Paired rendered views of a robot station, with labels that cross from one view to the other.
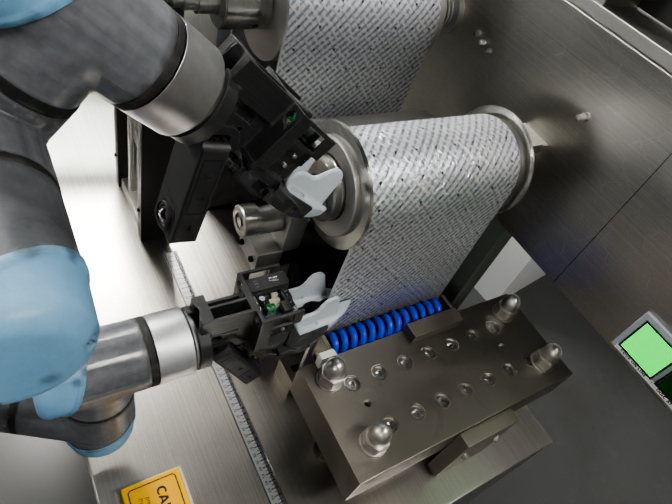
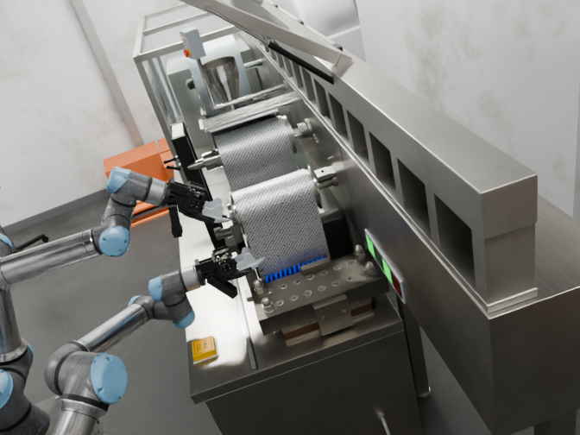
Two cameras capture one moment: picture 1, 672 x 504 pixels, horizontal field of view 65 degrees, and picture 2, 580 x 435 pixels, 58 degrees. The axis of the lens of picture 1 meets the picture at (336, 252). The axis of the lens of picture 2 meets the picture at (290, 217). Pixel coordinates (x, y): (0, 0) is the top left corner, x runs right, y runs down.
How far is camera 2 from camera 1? 1.21 m
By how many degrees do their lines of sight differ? 35
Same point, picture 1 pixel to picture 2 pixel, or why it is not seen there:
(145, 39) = (140, 185)
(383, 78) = (279, 167)
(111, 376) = (169, 284)
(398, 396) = (287, 293)
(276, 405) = not seen: hidden behind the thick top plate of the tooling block
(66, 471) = not seen: hidden behind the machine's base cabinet
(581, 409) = not seen: outside the picture
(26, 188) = (118, 218)
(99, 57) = (132, 192)
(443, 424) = (303, 300)
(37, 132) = (126, 211)
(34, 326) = (113, 236)
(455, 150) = (274, 186)
